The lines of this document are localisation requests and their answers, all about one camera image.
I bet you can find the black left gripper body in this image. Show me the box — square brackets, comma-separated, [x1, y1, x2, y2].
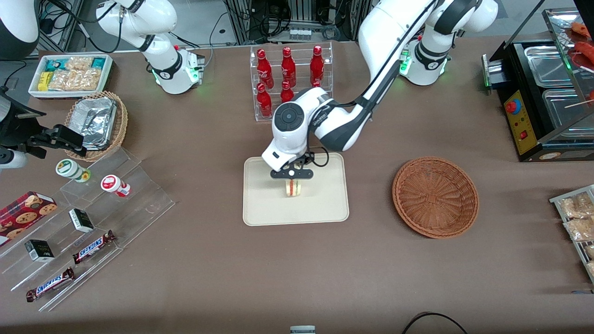
[278, 157, 312, 170]

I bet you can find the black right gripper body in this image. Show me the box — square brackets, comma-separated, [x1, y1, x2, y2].
[27, 130, 57, 159]

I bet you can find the tan wicker basket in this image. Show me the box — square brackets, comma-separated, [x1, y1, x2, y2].
[64, 90, 129, 163]

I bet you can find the beige plastic serving tray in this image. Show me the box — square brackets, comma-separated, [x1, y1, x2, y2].
[243, 153, 350, 227]

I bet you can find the dark brown wicker basket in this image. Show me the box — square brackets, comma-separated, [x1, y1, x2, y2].
[392, 156, 479, 239]

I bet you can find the tray of wrapped pastries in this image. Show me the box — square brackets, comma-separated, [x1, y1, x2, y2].
[549, 185, 594, 284]

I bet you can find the green lidded yogurt cup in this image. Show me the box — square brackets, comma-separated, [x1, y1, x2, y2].
[56, 159, 91, 183]

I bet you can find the aluminium foil container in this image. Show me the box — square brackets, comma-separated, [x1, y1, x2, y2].
[71, 96, 117, 151]

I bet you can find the white rectangular snack box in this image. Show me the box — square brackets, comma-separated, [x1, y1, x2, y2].
[28, 53, 114, 100]

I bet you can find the clear bag of crackers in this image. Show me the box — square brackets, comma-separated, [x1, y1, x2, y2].
[65, 56, 95, 71]
[48, 69, 102, 92]

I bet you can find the red lidded yogurt cup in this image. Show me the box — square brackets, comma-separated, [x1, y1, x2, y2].
[101, 174, 131, 198]

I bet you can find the red tartan cookie box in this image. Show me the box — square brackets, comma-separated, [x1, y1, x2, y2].
[0, 191, 58, 246]

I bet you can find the small black carton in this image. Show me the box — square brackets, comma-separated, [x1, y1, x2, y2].
[24, 239, 55, 263]
[69, 208, 95, 233]

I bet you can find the clear acrylic bottle rack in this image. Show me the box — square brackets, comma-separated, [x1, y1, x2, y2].
[250, 41, 334, 122]

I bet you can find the clear acrylic stepped display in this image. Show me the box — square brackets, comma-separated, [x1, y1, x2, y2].
[0, 148, 176, 312]

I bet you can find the brown Snickers bar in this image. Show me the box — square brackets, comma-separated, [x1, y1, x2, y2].
[26, 267, 75, 303]
[72, 230, 116, 265]

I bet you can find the black hot food display case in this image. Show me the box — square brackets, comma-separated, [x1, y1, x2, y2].
[482, 7, 594, 163]

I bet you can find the stainless steel pan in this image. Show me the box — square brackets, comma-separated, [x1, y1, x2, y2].
[542, 88, 594, 129]
[524, 45, 575, 89]

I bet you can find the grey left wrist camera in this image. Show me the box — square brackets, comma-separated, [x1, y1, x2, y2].
[271, 169, 314, 180]

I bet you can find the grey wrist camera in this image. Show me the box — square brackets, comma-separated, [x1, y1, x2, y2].
[0, 148, 27, 170]
[271, 169, 314, 180]

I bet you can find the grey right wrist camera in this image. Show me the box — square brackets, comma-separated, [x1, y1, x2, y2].
[0, 148, 27, 170]

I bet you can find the aluminium frame equipment rack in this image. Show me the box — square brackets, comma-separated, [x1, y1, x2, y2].
[225, 0, 362, 45]

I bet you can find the black cable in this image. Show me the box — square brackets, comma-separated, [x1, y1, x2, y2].
[401, 312, 468, 334]

